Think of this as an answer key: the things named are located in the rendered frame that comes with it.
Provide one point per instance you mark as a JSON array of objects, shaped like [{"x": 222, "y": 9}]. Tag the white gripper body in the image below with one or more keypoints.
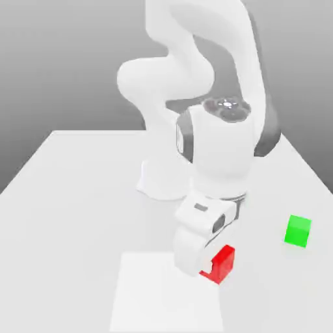
[{"x": 188, "y": 249}]

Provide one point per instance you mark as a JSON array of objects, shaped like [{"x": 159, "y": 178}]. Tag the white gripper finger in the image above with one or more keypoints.
[{"x": 208, "y": 263}]

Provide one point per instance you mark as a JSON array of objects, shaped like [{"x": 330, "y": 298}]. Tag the small red cube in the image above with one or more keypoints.
[{"x": 223, "y": 265}]

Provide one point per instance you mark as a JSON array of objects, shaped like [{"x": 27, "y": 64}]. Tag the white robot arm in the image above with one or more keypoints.
[{"x": 221, "y": 145}]

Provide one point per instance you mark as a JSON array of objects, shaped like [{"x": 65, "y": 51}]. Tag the small green cube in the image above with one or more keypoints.
[{"x": 297, "y": 231}]

